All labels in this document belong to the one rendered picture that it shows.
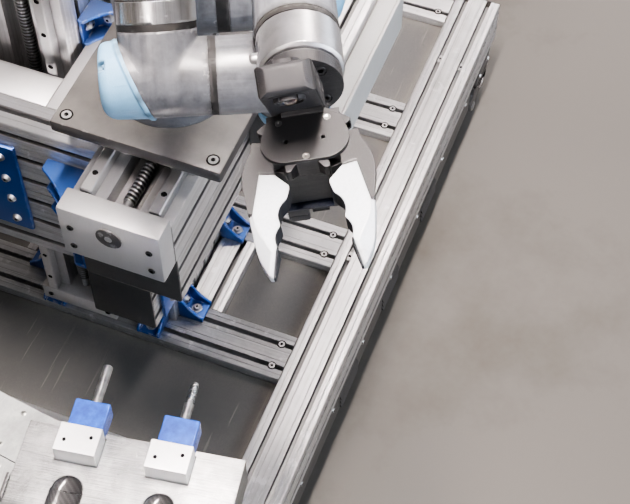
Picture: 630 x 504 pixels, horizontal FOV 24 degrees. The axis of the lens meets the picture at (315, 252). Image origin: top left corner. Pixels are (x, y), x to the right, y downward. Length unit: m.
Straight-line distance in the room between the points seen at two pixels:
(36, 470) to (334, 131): 0.70
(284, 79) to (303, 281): 1.51
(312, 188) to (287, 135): 0.05
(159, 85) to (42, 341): 1.27
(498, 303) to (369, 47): 1.01
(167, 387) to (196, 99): 1.19
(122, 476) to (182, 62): 0.55
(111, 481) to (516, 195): 1.51
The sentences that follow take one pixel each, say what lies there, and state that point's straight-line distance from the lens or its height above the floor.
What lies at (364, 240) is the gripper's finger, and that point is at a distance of 1.11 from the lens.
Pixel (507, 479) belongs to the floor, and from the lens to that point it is 2.66.
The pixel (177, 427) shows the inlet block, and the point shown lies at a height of 0.87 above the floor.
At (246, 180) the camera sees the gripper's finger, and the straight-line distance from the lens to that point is 1.16.
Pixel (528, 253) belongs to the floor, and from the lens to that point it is 2.92.
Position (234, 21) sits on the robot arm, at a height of 1.19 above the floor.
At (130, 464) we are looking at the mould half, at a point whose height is 0.85.
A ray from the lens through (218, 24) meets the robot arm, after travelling 1.64.
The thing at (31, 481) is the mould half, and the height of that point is 0.85.
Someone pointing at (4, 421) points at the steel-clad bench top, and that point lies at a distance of 1.82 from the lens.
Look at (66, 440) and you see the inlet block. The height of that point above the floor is 0.88.
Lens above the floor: 2.37
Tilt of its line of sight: 55 degrees down
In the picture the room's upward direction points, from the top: straight up
